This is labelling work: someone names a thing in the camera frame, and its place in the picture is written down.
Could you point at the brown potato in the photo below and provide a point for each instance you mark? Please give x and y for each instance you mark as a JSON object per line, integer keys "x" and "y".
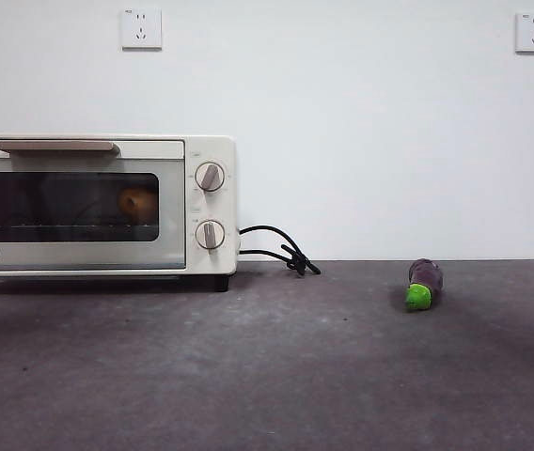
{"x": 137, "y": 204}

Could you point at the beige oven knob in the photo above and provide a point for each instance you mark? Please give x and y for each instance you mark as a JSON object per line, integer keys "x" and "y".
{"x": 209, "y": 235}
{"x": 209, "y": 177}

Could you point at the white toaster oven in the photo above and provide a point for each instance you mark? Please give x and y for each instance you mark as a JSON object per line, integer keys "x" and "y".
{"x": 222, "y": 155}

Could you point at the purple toy eggplant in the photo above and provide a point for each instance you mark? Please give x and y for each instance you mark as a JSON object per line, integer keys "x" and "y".
{"x": 427, "y": 279}

